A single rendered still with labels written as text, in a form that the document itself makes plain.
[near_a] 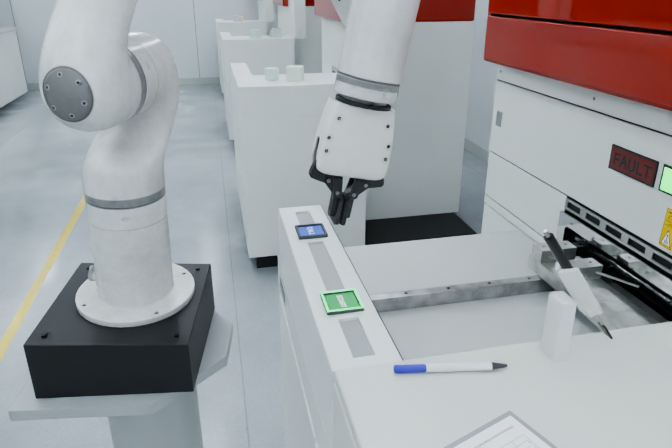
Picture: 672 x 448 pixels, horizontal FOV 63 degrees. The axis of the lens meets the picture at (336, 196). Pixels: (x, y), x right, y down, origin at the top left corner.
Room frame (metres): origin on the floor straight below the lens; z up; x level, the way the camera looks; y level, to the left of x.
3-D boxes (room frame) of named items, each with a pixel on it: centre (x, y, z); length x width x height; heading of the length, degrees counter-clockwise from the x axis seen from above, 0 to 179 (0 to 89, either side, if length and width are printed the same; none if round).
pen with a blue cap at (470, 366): (0.56, -0.14, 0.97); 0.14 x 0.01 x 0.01; 93
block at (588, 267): (0.94, -0.47, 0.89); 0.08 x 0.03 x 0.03; 103
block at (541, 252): (1.02, -0.45, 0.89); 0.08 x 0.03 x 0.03; 103
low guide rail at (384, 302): (0.96, -0.26, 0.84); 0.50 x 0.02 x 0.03; 103
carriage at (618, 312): (0.87, -0.48, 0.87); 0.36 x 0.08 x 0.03; 13
